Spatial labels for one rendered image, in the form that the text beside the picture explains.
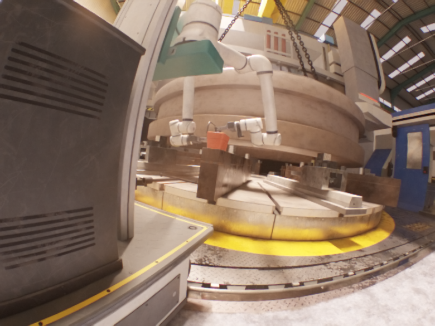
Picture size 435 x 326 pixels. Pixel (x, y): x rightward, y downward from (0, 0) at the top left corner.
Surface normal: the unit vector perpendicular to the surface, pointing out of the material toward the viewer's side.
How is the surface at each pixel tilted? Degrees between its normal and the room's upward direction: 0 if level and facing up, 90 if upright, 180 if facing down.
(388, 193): 90
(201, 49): 90
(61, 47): 90
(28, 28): 90
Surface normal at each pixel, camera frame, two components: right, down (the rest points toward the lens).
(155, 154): 0.76, 0.11
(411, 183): -0.99, -0.13
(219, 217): -0.28, -0.02
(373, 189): -0.88, -0.11
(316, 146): 0.08, 0.03
